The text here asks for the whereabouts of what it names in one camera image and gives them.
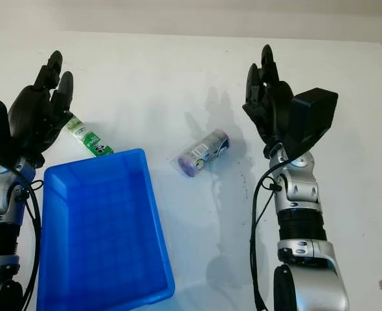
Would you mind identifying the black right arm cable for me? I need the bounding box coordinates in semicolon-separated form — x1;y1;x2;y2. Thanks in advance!
248;144;291;311

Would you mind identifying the green and white tube package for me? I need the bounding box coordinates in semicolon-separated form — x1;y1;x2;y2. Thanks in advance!
63;116;115;158

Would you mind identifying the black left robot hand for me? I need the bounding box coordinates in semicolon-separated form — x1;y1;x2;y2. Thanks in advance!
6;50;74;168

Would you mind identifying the blue plastic tray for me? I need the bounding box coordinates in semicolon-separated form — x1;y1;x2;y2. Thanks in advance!
36;148;176;311

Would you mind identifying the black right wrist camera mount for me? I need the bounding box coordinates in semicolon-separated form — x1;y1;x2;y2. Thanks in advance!
283;87;339;162

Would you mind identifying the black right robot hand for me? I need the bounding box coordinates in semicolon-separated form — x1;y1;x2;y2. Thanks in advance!
242;44;295;159

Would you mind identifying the purple roll in clear wrap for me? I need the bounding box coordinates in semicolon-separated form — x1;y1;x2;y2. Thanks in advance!
177;128;232;179

